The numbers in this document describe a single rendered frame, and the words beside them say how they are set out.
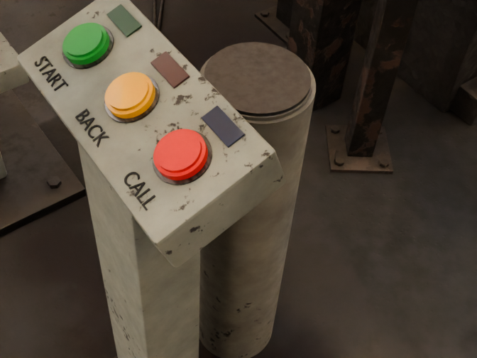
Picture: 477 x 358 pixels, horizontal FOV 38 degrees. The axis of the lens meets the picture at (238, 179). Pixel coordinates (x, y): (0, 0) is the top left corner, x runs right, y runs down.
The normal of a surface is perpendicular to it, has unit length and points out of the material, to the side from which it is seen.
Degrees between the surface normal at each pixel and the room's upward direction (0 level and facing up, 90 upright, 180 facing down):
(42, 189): 0
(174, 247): 90
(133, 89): 20
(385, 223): 0
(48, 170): 0
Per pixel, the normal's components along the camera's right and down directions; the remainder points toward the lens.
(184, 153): -0.23, -0.47
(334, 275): 0.05, -0.65
